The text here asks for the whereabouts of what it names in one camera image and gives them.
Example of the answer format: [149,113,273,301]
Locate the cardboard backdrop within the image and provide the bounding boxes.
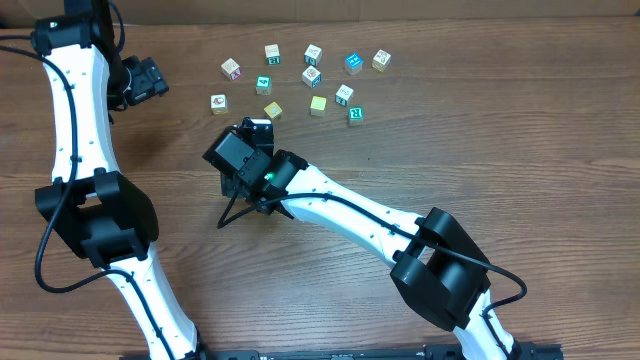
[0,0,640,30]

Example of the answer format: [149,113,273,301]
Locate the yellow top tilted block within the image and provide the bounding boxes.
[264,102,283,121]

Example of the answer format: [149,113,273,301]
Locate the wooden block red side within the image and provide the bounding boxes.
[221,58,242,81]

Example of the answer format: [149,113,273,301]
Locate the green 4 block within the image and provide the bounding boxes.
[255,75,272,96]

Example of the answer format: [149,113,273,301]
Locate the wooden block green E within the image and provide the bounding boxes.
[264,44,281,66]

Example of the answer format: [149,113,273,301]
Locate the wooden block blue D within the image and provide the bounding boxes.
[302,65,322,88]

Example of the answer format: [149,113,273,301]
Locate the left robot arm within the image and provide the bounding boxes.
[31,0,206,359]

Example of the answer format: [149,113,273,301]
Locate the blue H block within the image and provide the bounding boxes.
[344,53,363,75]

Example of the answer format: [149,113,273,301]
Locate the wooden block animal picture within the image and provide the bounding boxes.
[210,94,228,115]

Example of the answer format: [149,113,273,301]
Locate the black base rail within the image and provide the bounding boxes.
[119,343,564,360]

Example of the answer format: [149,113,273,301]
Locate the wooden block green side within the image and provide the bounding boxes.
[335,84,354,107]

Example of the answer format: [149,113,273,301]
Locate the green R block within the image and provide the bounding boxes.
[347,106,364,127]

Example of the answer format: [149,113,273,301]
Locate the wooden block teal side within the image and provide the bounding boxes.
[304,44,322,67]

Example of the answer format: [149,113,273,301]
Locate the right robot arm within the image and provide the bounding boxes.
[203,117,521,359]

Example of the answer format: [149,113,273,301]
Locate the wooden block yellow side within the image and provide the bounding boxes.
[372,49,391,72]

